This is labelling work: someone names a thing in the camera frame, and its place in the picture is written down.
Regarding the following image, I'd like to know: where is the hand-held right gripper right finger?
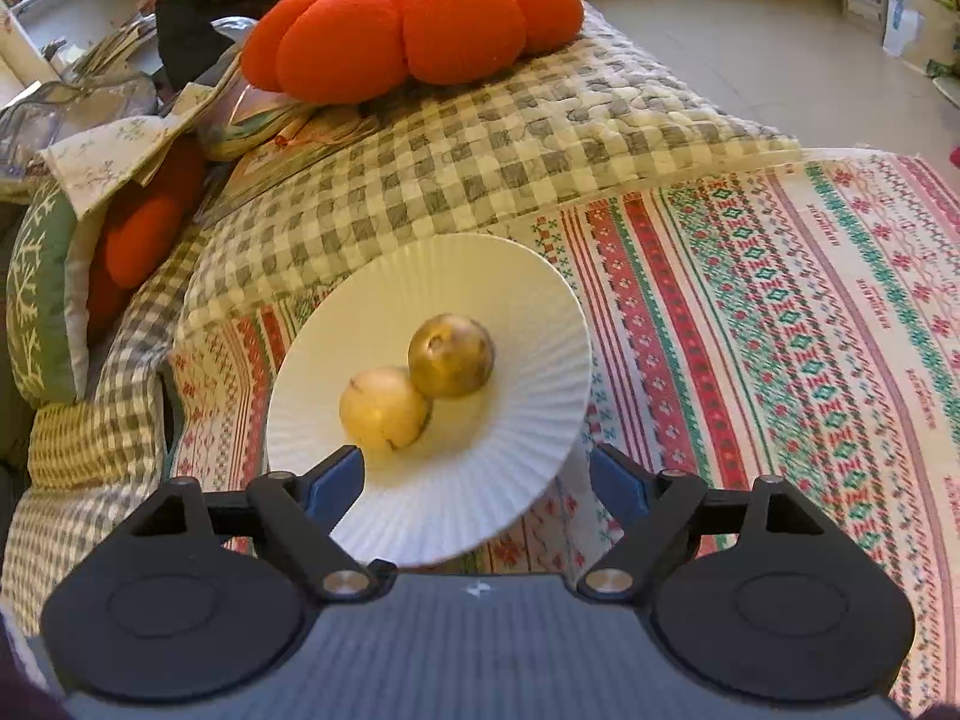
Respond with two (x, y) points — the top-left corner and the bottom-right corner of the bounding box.
(574, 442), (826, 602)

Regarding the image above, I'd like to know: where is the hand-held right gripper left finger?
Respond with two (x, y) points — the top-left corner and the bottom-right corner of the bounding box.
(131, 445), (380, 603)

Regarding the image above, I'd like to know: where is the white ribbed plate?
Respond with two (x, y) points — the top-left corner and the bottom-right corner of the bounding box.
(266, 232), (593, 567)

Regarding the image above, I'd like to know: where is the yellow pear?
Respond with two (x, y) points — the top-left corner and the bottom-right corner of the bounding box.
(340, 366), (434, 455)

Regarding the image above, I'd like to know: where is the golden brown pear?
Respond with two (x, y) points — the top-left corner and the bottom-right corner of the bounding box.
(407, 313), (496, 398)

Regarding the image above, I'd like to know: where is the striped patterned blanket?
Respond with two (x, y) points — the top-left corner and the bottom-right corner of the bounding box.
(161, 150), (960, 717)

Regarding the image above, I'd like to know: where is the flat clear packet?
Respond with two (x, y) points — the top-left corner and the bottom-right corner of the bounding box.
(199, 82), (398, 203)

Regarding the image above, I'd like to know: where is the grey checkered quilt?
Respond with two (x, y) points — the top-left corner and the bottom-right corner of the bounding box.
(0, 0), (803, 638)

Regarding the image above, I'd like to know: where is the green patterned cushion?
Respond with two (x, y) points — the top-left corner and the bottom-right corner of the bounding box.
(6, 180), (92, 406)

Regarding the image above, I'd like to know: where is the floral cloth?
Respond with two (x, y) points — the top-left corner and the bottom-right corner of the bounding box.
(37, 82), (226, 220)

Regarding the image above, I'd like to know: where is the clear plastic bag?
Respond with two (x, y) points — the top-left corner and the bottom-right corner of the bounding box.
(0, 75), (160, 182)

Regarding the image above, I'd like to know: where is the orange pumpkin plush cushion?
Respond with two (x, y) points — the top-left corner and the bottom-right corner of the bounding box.
(240, 0), (586, 106)

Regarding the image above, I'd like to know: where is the stack of papers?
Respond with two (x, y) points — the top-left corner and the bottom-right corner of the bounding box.
(58, 15), (160, 85)

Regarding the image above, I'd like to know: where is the dark cloth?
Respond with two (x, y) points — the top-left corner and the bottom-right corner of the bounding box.
(156, 0), (421, 91)

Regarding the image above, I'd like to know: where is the white printed bag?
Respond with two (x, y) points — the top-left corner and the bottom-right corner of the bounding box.
(883, 0), (925, 58)

